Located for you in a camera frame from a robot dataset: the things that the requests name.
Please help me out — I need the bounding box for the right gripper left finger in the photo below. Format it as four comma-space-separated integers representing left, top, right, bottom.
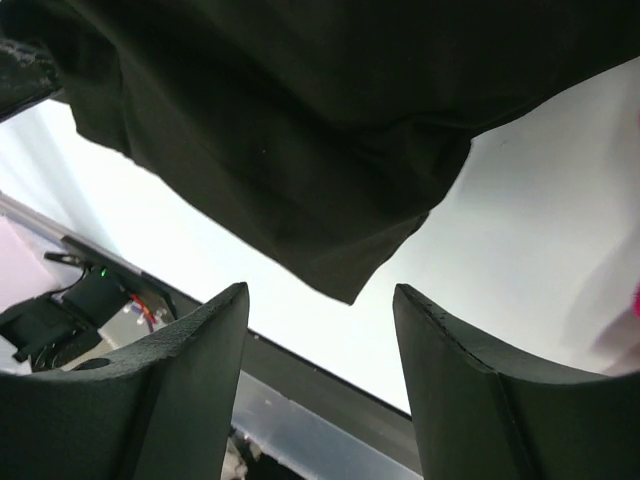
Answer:
1, 283, 249, 479

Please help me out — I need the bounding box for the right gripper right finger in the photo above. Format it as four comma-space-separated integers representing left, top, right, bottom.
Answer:
393, 284, 639, 479

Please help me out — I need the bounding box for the black printed t-shirt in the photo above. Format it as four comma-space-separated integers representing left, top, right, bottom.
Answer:
1, 1, 639, 304

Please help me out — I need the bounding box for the red t-shirt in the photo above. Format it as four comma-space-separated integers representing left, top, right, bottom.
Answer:
631, 283, 640, 318

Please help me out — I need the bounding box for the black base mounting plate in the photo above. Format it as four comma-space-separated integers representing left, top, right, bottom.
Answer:
59, 234, 419, 469

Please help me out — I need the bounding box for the aluminium frame rail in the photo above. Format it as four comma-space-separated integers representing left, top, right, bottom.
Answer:
0, 192, 71, 243

